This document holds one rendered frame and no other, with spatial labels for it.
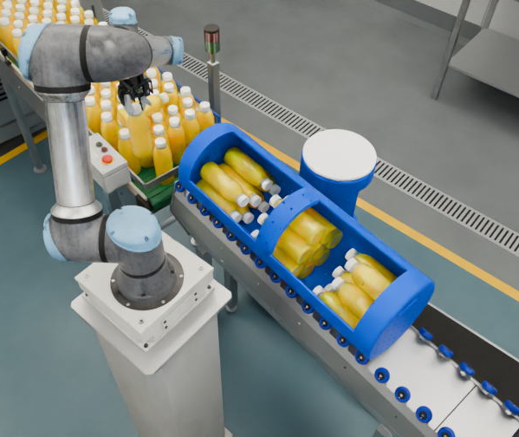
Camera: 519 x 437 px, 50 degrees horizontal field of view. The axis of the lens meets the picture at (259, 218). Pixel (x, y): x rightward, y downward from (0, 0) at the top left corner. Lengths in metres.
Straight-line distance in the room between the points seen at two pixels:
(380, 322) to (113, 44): 0.93
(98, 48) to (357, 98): 3.09
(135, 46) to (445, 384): 1.25
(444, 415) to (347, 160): 0.93
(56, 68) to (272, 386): 1.87
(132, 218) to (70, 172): 0.17
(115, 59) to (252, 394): 1.83
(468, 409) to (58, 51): 1.40
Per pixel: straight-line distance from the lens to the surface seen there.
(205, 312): 1.52
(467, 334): 2.82
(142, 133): 1.92
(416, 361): 1.77
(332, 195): 2.06
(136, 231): 1.28
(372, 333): 1.51
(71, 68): 1.21
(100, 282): 1.49
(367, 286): 1.57
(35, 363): 2.89
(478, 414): 1.76
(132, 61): 1.21
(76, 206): 1.31
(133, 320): 1.41
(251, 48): 4.54
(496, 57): 4.31
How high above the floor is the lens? 2.45
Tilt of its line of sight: 50 degrees down
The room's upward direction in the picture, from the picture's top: 2 degrees clockwise
